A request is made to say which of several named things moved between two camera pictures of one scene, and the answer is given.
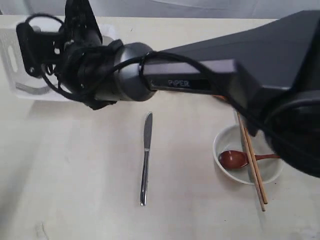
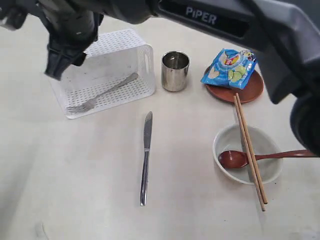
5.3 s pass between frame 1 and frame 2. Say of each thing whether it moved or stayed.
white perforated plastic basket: moved
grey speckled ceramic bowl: stayed
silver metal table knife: stayed
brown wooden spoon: stayed
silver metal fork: moved
